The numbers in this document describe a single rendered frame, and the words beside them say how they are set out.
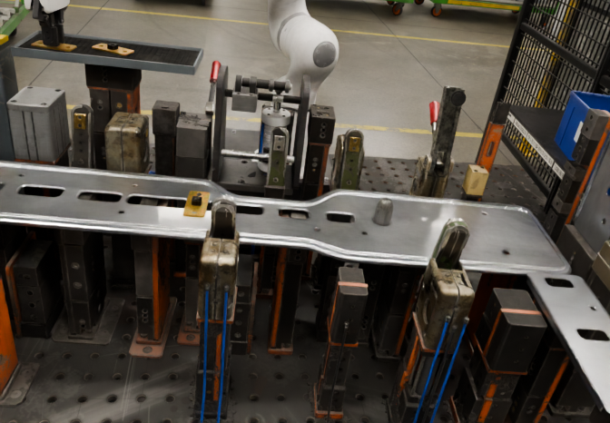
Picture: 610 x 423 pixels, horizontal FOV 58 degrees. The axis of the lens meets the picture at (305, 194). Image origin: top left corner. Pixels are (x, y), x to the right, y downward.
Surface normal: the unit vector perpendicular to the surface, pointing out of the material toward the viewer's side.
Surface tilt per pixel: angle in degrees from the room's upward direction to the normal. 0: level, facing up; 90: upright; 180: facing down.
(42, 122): 90
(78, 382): 0
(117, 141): 90
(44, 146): 90
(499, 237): 0
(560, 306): 0
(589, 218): 90
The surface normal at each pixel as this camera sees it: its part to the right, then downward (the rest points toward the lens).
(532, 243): 0.11, -0.86
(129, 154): 0.02, 0.50
